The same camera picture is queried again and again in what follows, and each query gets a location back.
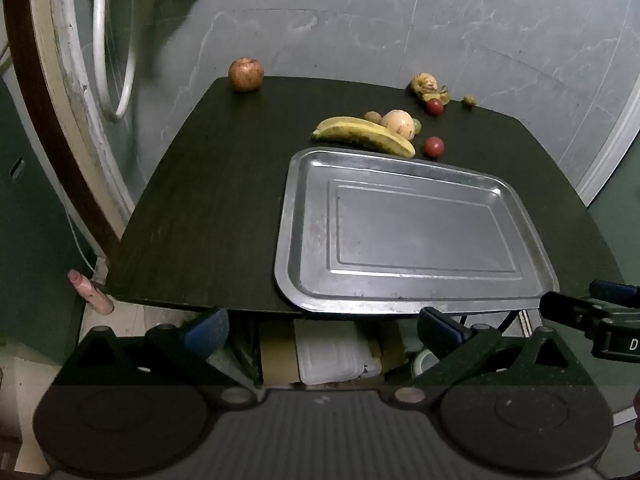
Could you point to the striped pepino melon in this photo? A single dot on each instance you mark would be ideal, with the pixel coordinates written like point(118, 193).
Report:
point(424, 83)
point(397, 122)

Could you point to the green cabinet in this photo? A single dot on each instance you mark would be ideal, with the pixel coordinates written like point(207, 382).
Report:
point(35, 220)

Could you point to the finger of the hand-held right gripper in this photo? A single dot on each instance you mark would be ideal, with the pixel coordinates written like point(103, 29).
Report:
point(570, 310)
point(617, 292)

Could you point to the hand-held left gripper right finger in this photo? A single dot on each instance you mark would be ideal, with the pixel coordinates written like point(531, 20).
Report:
point(440, 329)

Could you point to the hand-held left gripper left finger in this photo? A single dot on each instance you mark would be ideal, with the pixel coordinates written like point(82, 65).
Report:
point(207, 331)

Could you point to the white cup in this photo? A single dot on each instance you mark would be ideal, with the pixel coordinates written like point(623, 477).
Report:
point(424, 364)

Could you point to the metal tray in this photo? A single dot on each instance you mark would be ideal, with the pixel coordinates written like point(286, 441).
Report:
point(425, 230)

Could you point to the red cherry tomato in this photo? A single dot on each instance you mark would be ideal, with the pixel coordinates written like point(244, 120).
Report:
point(434, 106)
point(434, 146)

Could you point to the wooden door frame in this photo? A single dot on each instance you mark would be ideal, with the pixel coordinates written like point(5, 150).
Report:
point(45, 110)

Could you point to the cardboard box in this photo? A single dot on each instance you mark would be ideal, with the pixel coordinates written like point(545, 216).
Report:
point(277, 360)

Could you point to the spotted banana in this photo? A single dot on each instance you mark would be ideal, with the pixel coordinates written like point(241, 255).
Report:
point(443, 94)

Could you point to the brown round fruit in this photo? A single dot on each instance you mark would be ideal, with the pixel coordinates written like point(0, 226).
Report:
point(245, 74)

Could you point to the green grape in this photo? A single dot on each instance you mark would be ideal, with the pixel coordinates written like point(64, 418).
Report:
point(416, 125)

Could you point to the tan longan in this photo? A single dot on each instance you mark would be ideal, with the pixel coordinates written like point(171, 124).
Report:
point(468, 100)
point(372, 117)

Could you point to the pink bottle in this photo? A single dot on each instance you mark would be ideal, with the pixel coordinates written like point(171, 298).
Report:
point(90, 296)

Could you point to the white plastic container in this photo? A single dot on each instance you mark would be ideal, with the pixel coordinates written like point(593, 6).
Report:
point(330, 360)

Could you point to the yellow banana with sticker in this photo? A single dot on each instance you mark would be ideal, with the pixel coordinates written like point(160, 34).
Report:
point(360, 135)

